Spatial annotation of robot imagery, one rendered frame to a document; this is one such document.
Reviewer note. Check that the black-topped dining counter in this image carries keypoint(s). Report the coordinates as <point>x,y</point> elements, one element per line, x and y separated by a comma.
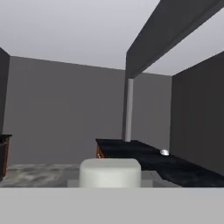
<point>175,167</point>

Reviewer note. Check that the dark brown-edged cabinet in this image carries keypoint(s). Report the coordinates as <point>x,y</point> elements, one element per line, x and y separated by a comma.
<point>4,154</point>

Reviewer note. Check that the white marshmallow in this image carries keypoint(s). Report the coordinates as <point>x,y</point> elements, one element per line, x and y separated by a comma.
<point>110,173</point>

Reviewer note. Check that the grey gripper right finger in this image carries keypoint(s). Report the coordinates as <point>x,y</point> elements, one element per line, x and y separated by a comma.
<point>147,180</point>

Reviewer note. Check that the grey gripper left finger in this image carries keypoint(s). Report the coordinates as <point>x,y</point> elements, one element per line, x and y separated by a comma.
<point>73,183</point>

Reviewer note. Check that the white cup of hot chocolate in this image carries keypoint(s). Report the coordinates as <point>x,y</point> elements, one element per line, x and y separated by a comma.
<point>164,152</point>

